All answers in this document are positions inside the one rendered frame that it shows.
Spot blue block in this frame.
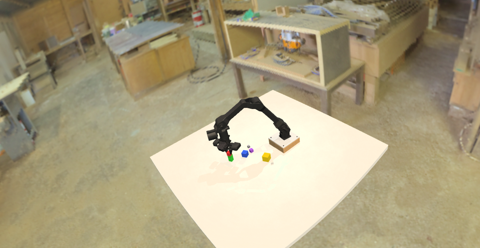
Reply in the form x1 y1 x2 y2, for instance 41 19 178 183
241 150 249 158

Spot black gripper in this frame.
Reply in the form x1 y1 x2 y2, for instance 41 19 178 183
213 135 241 155

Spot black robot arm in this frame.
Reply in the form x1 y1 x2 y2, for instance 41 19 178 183
206 97 291 152

